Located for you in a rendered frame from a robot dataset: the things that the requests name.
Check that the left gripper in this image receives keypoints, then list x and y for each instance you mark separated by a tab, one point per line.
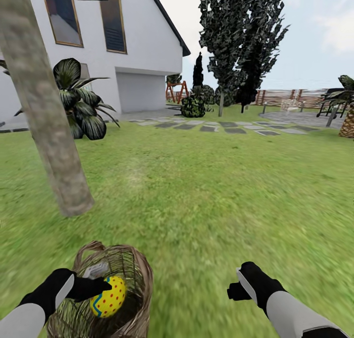
92	288

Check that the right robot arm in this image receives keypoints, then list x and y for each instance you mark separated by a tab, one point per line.
290	317

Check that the garden chair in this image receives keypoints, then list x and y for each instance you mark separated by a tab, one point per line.
290	105

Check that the easter egg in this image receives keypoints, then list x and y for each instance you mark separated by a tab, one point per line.
109	301

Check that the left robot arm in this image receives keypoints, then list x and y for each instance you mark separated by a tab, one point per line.
29	318

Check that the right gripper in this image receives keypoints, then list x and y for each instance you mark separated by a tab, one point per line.
237	293

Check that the charcoal grill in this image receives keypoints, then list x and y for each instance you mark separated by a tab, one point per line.
330	91

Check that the wicker basket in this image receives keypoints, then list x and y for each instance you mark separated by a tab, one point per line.
137	327

